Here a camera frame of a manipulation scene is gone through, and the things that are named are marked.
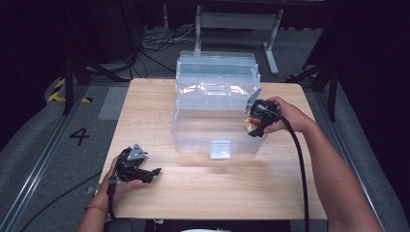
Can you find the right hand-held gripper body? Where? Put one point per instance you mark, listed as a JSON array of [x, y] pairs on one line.
[[264, 111]]

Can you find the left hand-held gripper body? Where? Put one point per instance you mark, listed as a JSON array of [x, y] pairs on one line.
[[127, 162]]

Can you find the round gold red snack packet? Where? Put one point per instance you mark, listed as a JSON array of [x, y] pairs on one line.
[[252, 125]]

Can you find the clear plastic storage box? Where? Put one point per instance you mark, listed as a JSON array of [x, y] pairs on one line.
[[212, 109]]

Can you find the person's right hand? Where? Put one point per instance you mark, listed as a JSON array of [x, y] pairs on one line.
[[290, 114]]

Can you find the person's left hand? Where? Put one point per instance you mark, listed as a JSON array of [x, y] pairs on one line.
[[106, 195]]

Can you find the black tripod stand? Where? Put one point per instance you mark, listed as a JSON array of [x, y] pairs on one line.
[[325, 79], [83, 69]]

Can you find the grey metal floor rail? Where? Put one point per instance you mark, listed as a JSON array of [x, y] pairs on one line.
[[351, 154], [42, 164]]

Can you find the grey metal desk frame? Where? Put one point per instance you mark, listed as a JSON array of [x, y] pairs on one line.
[[237, 21]]

